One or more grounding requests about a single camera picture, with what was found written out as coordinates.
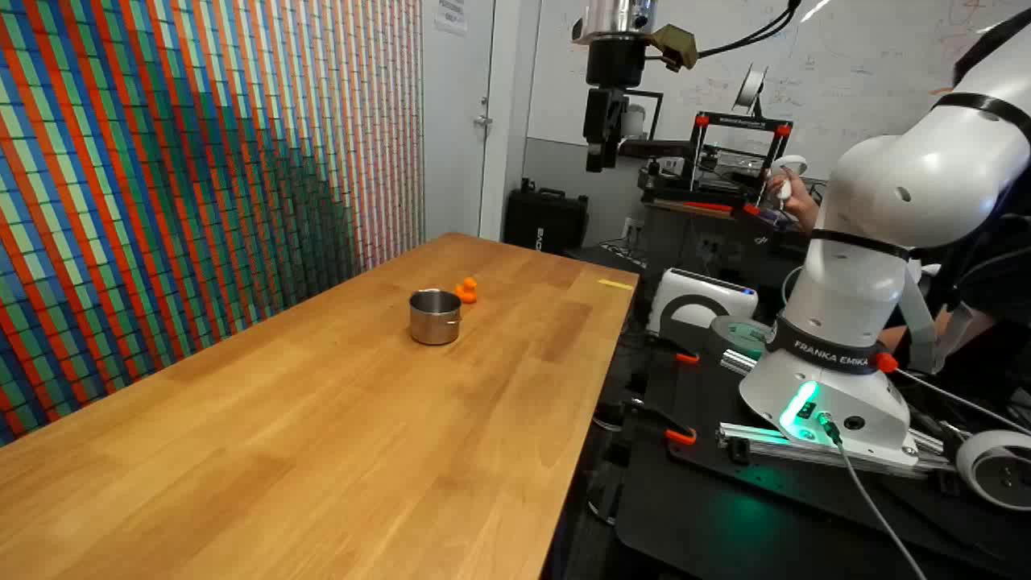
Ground white cable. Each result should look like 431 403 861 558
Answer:
821 420 927 580

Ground framed portrait picture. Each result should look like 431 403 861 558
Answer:
627 90 663 142

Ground white grey box device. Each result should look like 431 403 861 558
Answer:
644 267 759 339

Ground small steel pot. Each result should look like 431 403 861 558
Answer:
409 288 461 348

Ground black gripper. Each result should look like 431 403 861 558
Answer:
583 39 644 173

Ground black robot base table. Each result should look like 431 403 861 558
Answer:
547 248 1031 580

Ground orange black clamp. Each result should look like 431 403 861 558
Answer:
632 399 701 448

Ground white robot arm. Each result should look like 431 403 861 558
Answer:
737 13 1031 459

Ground black hard case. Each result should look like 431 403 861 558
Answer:
502 182 590 254

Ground colourful striped wall panel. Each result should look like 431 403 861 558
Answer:
0 0 427 444

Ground olive wrist camera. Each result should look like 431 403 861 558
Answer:
650 24 701 72

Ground orange rubber duck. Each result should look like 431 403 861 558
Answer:
454 278 478 303

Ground white tape roll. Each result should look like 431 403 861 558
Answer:
956 429 1031 513

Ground black orange 3D printer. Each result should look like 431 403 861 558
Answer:
687 109 793 206

